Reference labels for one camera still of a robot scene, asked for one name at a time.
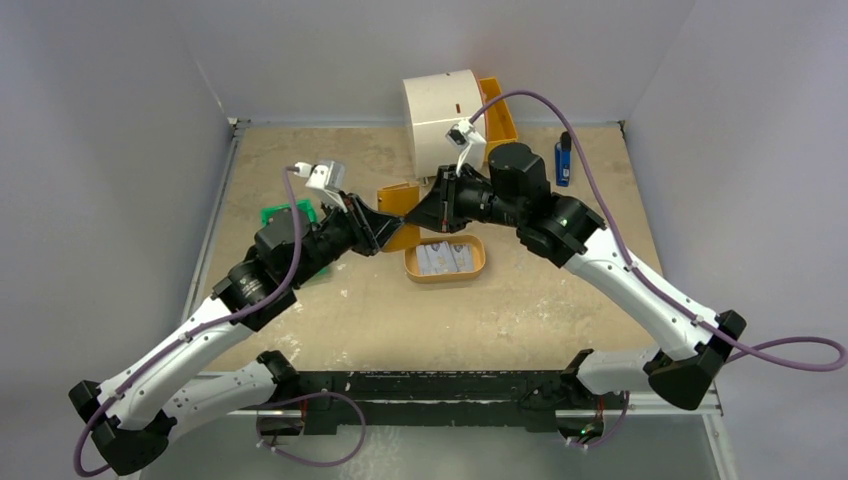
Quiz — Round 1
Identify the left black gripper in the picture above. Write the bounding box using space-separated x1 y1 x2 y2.
289 191 405 288

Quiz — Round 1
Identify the yellow leather card holder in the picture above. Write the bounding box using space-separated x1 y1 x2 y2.
377 182 421 253

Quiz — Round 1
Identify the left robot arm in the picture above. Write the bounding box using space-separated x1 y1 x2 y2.
69 194 403 475

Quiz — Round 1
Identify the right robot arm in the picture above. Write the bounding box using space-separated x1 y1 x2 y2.
405 142 747 410

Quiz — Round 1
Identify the yellow oval plastic tray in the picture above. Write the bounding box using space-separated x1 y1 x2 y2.
404 235 486 284

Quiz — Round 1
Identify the green plastic bin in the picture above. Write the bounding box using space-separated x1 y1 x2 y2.
255 204 328 288

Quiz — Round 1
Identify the yellow open drawer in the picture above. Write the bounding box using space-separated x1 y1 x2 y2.
478 77 518 157

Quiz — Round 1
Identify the cream round drawer cabinet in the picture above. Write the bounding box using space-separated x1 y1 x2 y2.
402 69 483 180

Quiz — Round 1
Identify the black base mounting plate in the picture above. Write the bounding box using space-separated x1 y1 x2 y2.
258 370 625 435

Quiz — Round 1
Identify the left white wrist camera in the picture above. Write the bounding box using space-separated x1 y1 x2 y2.
293 160 347 211

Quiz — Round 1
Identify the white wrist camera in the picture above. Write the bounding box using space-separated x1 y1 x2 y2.
445 119 487 176
293 160 347 211

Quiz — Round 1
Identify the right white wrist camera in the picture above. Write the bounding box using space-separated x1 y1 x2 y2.
445 119 487 176

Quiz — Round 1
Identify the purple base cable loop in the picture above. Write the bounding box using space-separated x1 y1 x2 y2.
255 387 368 466

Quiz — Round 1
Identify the aluminium frame rail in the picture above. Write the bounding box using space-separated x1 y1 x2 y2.
135 368 725 419

